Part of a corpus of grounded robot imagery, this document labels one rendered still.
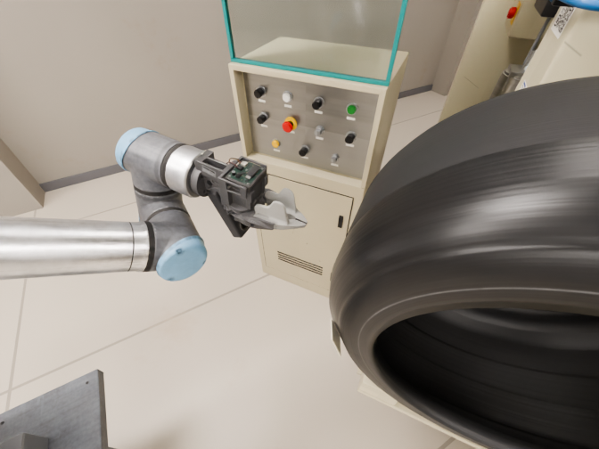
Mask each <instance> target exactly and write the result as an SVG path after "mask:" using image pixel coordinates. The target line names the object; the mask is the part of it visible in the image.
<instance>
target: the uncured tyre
mask: <svg viewBox="0 0 599 449"><path fill-rule="evenodd" d="M329 306H330V311H331V315H332V319H333V322H334V324H335V326H336V329H337V331H338V332H339V334H340V336H341V339H342V342H343V344H344V346H345V348H346V349H347V351H348V353H349V356H350V357H351V359H352V360H353V361H354V363H355V364H356V365H357V367H358V368H359V369H360V370H361V371H362V373H363V374H364V375H365V376H366V377H367V378H368V379H369V380H371V381H372V382H373V383H374V384H375V385H376V386H377V387H379V388H380V389H381V390H383V391H384V392H385V393H386V394H388V395H389V396H391V397H392V398H394V399H395V400H397V401H398V402H399V403H401V404H402V405H404V406H405V407H407V408H408V409H410V410H411V411H413V412H415V413H417V414H419V415H420V416H422V417H424V418H425V419H426V420H429V421H431V422H433V423H435V424H436V425H438V426H440V427H442V428H443V429H446V430H448V431H450V432H452V433H454V434H456V435H458V436H460V437H463V438H465V439H467V440H469V441H471V442H473V443H475V444H477V445H481V446H483V447H485V448H488V449H599V76H594V77H586V78H573V79H566V80H561V81H555V82H551V83H546V84H542V85H537V86H531V87H527V88H523V89H520V90H516V91H513V92H510V93H507V94H502V95H499V96H497V97H494V98H491V99H488V100H486V101H484V102H480V103H477V104H475V105H473V106H471V107H469V108H467V109H464V110H461V111H459V112H457V113H456V114H454V115H452V116H450V117H448V118H445V119H444V120H442V121H440V122H439V123H438V124H436V125H434V126H433V127H431V128H429V129H427V130H426V131H425V132H423V133H422V134H420V135H418V136H417V137H416V138H415V139H414V140H413V141H412V142H410V143H409V144H408V145H406V146H405V147H404V148H403V149H402V150H400V151H399V152H398V153H397V154H396V155H395V156H394V157H392V158H391V159H390V160H389V161H388V163H387V164H386V165H385V166H384V167H383V168H382V169H381V171H380V172H379V173H378V174H377V176H376V177H375V178H374V179H373V181H372V183H371V184H370V186H369V188H368V189H367V191H366V193H365V197H364V198H363V200H362V202H361V205H360V207H359V209H358V211H357V214H356V216H355V218H354V220H353V223H352V225H351V227H350V228H349V232H348V234H347V236H346V238H345V241H344V242H343V244H342V246H341V250H340V252H339V254H338V256H337V258H336V260H335V263H334V265H333V268H332V275H331V284H330V294H329Z"/></svg>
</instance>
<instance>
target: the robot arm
mask: <svg viewBox="0 0 599 449"><path fill-rule="evenodd" d="M115 156H116V160H117V162H118V163H119V165H120V166H121V167H122V168H123V169H124V170H126V171H128V172H130V173H131V176H132V182H133V186H134V191H135V199H136V204H137V209H138V214H139V215H138V219H139V222H121V221H101V220H79V219H58V218H37V217H16V216H0V280H13V279H27V278H40V277H54V276H68V275H81V274H95V273H122V272H138V273H141V272H155V271H157V274H158V276H159V277H161V278H162V279H164V280H166V281H170V282H176V281H181V280H184V279H186V278H189V277H191V276H192V275H194V274H195V273H197V272H198V271H199V270H200V269H201V268H202V267H203V265H204V264H205V262H206V259H207V255H208V252H207V249H206V247H205V245H204V240H203V238H202V237H201V236H200V235H199V233H198V231H197V229H196V227H195V225H194V223H193V220H192V219H191V217H190V215H189V213H188V211H187V209H186V207H185V204H184V203H183V195H185V196H188V197H190V198H198V197H200V196H202V197H207V196H209V199H210V200H211V202H212V203H213V205H214V207H215V208H216V210H217V212H218V213H219V215H220V216H221V217H222V219H223V221H224V222H225V224H226V226H227V228H228V229H229V231H230V232H231V234H232V235H233V236H234V237H235V238H242V236H243V235H244V234H245V233H246V232H247V231H248V230H249V229H250V228H255V229H263V230H274V229H276V230H289V229H298V228H304V227H306V225H307V223H308V221H307V219H306V218H305V217H304V216H303V214H302V213H301V212H300V211H298V209H297V208H296V203H295V198H294V193H293V192H292V190H290V189H288V188H283V189H282V190H281V191H280V192H279V193H276V192H275V191H273V190H271V189H268V188H266V185H267V184H268V175H267V165H265V164H262V163H259V162H257V161H255V160H252V159H248V158H246V157H243V156H241V157H240V158H239V159H236V158H230V159H233V161H232V162H230V159H229V161H228V162H227V163H225V162H222V161H220V160H217V159H215V157H214V151H209V150H206V151H203V150H200V149H198V148H195V147H192V146H190V145H188V144H185V143H181V142H179V141H177V140H175V139H172V138H170V137H167V136H165V135H161V134H159V133H158V132H157V131H154V130H149V129H145V128H142V127H137V128H133V129H130V130H128V131H127V132H126V133H124V134H123V135H122V136H121V137H120V139H119V141H118V143H117V146H116V150H115ZM235 159H236V160H235ZM240 161H241V162H240ZM238 162H239V164H238V165H237V166H236V164H237V163H238ZM251 162H252V163H251ZM228 163H229V164H228ZM254 163H255V164H254ZM256 164H257V165H256ZM182 194H183V195H182ZM265 203H266V204H267V205H266V206H265Z"/></svg>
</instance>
